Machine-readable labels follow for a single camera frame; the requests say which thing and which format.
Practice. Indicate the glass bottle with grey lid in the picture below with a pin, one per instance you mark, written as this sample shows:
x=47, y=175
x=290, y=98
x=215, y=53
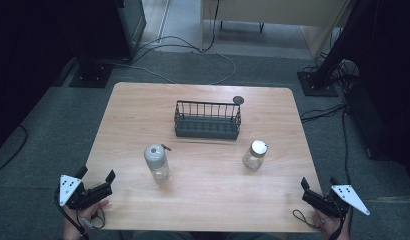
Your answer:
x=156, y=161

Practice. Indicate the person's right hand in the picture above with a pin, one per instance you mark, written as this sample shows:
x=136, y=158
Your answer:
x=331, y=226

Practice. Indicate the beige desk panel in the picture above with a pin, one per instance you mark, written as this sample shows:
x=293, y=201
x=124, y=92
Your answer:
x=276, y=11

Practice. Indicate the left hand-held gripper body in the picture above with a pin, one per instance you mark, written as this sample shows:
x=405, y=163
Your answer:
x=93, y=195

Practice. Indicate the dark round disc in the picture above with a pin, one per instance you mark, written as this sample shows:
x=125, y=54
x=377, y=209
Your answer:
x=238, y=100

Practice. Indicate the dark grey cabinet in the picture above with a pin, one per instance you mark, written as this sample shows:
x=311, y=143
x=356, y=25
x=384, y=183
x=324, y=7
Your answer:
x=133, y=23

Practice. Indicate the person's left hand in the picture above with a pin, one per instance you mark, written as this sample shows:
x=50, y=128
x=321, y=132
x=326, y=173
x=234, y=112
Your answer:
x=74, y=223

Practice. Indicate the glass jar with steel lid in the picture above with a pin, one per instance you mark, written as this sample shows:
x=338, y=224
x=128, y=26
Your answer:
x=254, y=156

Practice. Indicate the black square stand base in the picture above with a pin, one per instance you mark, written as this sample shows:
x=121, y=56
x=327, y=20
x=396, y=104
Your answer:
x=91, y=76
x=318, y=85

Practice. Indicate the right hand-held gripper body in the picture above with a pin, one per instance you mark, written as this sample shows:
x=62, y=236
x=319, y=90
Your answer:
x=321, y=202

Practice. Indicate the black box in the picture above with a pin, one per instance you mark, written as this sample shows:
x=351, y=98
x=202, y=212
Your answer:
x=366, y=120

